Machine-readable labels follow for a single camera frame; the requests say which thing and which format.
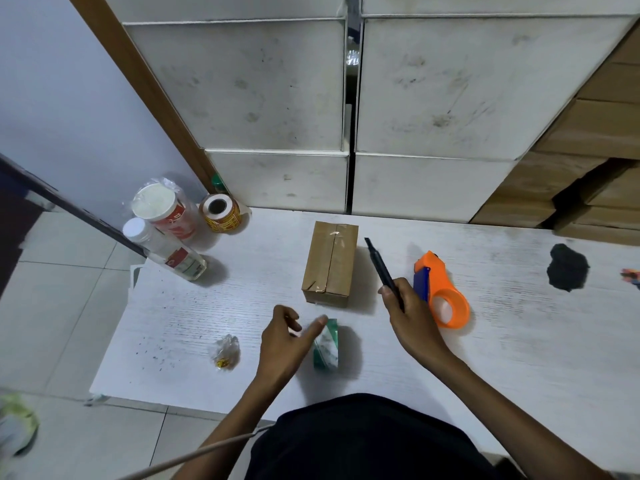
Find person's right hand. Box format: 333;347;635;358
378;278;454;373

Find person's left hand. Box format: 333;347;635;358
256;305;329;391

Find black marker pen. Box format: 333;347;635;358
364;237;406;313

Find person's left forearm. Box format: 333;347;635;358
171;376;297;480

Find person's right forearm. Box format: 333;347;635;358
429;357;617;480

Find small green white box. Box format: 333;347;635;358
313;318;340;372

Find orange tape dispenser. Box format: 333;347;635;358
413;251;471;329

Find brown taped cardboard box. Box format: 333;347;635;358
301;220;360;309

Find crumpled clear plastic wrapper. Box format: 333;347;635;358
208;334;242;372

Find person's black shirt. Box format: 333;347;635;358
244;393;518;480

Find yellow red label roll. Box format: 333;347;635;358
198;193;243;234

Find clear bottle with white cap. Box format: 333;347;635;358
122;217;208;282

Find black crumpled lump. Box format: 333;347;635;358
546;243;591;293

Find bagged stack of paper cups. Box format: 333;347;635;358
131;177;199;241

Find stack of brown cardboard cartons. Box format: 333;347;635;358
470;25;640;247

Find stack of white foam boxes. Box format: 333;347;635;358
102;0;640;224

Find green white crumpled bag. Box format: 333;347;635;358
0;389;40;456

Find white cable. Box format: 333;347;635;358
114;424;277;480

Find dark metal rail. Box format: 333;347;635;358
0;153;149;260

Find brown wooden door frame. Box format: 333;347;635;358
66;0;231;196

